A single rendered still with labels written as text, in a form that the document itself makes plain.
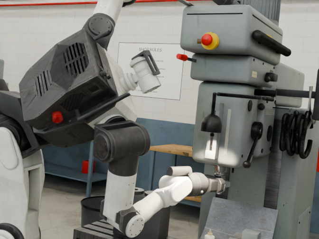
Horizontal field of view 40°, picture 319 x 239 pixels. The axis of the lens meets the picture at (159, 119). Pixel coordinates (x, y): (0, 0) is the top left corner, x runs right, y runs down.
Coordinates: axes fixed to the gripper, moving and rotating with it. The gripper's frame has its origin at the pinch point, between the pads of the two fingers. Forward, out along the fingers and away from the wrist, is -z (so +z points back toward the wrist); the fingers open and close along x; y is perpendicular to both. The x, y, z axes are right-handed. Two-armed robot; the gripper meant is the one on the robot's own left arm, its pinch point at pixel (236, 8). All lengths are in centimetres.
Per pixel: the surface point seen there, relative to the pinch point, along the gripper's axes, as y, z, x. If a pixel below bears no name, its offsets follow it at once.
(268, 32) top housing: -1.6, -14.7, 5.8
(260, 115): -27.9, -33.7, -2.2
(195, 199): -105, -149, -387
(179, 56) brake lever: -31.1, 8.3, 16.1
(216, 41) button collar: -20.2, 1.6, 21.0
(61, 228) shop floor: -210, -22, -315
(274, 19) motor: 10.1, -17.4, -12.3
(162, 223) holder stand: -88, -30, -15
